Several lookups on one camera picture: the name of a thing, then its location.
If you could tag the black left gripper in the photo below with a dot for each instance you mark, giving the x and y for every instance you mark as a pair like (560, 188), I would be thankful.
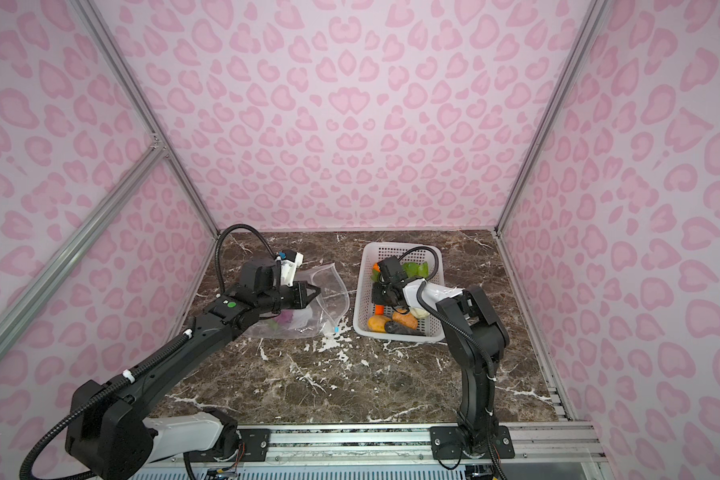
(302, 298)

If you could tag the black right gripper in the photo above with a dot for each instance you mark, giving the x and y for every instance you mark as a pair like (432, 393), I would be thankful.
(375, 294)

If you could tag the clear zip top bag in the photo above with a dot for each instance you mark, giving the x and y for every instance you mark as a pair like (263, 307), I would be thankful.
(322, 314)

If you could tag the purple toy onion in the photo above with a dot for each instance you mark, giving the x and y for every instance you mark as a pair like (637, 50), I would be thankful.
(285, 320)

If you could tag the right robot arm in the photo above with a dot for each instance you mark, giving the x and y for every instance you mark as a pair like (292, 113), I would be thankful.
(476, 339)

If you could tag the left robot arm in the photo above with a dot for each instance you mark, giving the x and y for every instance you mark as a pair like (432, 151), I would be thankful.
(110, 437)

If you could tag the brown toy bread roll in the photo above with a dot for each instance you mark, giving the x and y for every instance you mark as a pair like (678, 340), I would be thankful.
(408, 320)

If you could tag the white perforated plastic basket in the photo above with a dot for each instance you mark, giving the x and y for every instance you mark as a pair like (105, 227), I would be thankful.
(429, 328)

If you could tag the green toy lettuce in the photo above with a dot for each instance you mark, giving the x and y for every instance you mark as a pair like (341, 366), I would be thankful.
(416, 270)

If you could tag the yellow toy potato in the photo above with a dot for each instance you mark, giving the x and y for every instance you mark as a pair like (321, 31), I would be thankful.
(377, 323)

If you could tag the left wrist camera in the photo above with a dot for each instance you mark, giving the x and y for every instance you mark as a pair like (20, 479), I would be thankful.
(289, 262)

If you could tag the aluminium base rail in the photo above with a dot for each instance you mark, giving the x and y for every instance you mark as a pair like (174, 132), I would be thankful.
(550, 450)

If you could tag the aluminium corner post left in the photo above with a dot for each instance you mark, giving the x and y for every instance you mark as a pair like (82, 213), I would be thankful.
(104, 40)

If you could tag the aluminium corner post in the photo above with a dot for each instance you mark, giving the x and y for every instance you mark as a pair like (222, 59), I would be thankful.
(104, 40)
(596, 15)

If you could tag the aluminium diagonal wall bar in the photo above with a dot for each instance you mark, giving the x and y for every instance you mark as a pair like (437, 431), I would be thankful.
(16, 318)

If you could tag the aluminium corner post right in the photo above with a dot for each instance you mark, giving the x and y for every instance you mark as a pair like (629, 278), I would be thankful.
(596, 15)

